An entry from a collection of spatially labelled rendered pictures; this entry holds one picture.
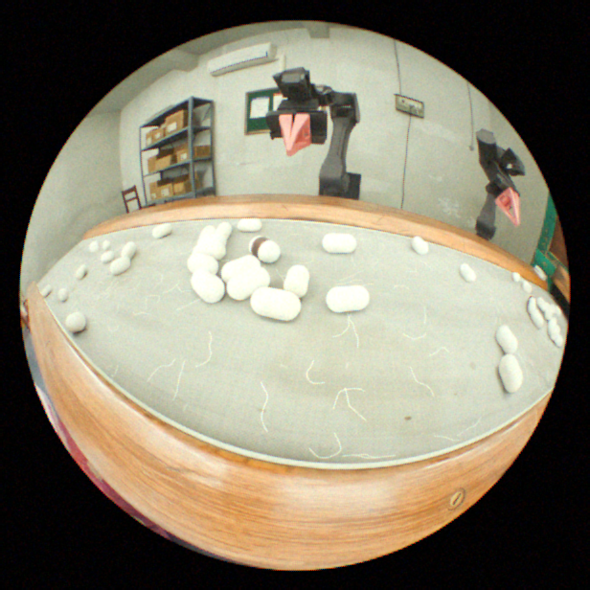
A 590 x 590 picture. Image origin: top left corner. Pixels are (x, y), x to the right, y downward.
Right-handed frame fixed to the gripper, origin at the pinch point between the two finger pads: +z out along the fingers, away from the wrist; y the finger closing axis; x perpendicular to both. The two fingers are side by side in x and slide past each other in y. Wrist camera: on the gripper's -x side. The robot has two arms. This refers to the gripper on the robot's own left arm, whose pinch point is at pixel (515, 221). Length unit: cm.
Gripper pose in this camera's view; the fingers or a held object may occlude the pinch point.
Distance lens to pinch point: 51.5
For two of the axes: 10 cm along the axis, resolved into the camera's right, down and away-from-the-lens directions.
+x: 0.9, 1.9, 9.8
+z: -1.4, 9.7, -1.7
